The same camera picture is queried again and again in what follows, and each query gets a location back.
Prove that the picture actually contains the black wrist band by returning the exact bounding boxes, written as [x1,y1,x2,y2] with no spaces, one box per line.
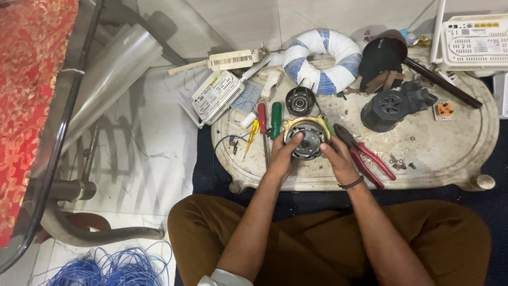
[338,176,365,190]

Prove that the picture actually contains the orange white electrical socket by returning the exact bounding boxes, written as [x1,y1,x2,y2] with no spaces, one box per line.
[432,100,455,122]

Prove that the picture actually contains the white vented router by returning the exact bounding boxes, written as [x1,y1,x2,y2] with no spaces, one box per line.
[176,70,245,129]

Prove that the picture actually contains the red handled screwdriver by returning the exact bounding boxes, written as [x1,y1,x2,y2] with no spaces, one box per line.
[257,102,270,167]

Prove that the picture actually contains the person's right hand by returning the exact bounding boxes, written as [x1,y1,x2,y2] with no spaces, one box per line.
[319,135,361,187]

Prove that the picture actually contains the white capacitor with blue wires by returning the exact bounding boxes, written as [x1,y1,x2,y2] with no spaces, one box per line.
[227,100,259,129]

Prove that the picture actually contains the dark brown rod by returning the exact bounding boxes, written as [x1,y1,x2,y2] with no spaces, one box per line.
[404,57,483,109]

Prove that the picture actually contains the rolled clear plastic sheet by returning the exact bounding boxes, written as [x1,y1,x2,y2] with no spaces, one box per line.
[61,23,164,153]

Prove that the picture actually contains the white oval work tray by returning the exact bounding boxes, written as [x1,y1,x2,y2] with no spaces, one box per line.
[211,46,500,194]

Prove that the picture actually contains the small loose screws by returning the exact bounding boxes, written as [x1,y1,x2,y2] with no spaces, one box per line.
[388,153,417,171]

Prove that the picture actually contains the person's left hand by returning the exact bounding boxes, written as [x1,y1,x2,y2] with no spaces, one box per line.
[267,131,305,184]

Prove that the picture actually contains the cream vented router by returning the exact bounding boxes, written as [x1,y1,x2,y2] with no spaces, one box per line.
[168,48,270,76]

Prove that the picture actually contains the person's brown trousers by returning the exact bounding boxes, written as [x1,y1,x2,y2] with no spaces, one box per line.
[167,194,493,286]

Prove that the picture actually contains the dark blue floor mat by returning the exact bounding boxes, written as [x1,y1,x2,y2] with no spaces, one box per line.
[174,73,508,286]

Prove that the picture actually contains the large white router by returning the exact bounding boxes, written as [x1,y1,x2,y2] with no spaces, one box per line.
[429,0,508,77]

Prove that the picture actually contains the yellow tester screwdriver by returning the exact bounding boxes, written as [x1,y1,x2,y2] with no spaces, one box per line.
[242,119,260,163]

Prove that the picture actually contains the round metal motor stator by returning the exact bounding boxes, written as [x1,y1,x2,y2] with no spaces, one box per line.
[281,115,332,161]

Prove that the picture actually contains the small black motor rotor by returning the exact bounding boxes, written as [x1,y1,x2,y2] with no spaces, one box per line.
[285,83,317,117]

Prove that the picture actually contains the green handled screwdriver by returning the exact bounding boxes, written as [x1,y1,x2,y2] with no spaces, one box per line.
[270,102,283,140]

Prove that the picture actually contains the white plastic bracket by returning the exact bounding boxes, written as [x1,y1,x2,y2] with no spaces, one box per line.
[260,70,283,100]

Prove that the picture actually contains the black motor housing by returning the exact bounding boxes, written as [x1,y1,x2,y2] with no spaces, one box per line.
[360,79,438,133]

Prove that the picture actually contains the red handled pliers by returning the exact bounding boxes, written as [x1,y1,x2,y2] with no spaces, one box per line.
[333,123,397,189]

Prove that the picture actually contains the blue white wrapped wire coil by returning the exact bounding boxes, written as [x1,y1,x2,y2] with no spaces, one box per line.
[282,29,363,95]

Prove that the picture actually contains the tangle of blue wire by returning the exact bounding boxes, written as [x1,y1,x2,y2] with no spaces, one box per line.
[31,241,174,286]

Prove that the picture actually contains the clear plastic parts box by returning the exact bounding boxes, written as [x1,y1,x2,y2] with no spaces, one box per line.
[230,80,263,116]

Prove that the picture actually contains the glass table with red cloth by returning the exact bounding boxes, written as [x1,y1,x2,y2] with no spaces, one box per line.
[0,0,165,275]

